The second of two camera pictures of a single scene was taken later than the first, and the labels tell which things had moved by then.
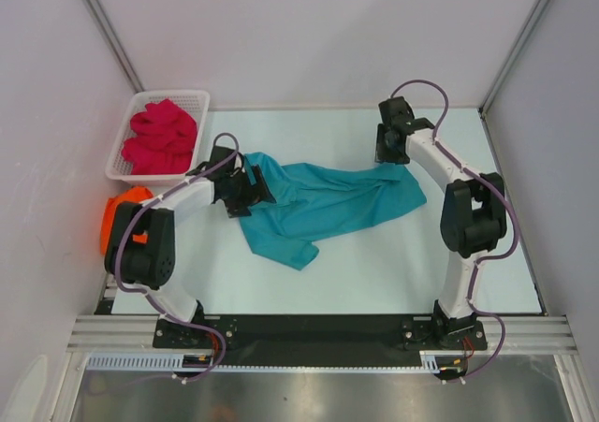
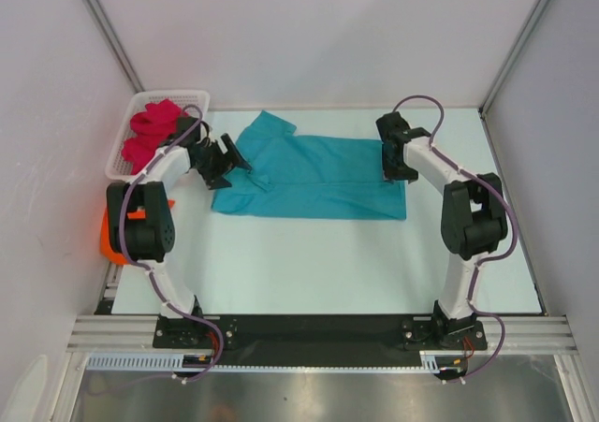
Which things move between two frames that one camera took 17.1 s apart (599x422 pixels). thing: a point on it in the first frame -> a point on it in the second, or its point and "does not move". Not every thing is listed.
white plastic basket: x=194 y=101 does not move
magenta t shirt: x=164 y=140 does not move
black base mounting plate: x=320 y=340 does not move
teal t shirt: x=313 y=201 -> x=314 y=176
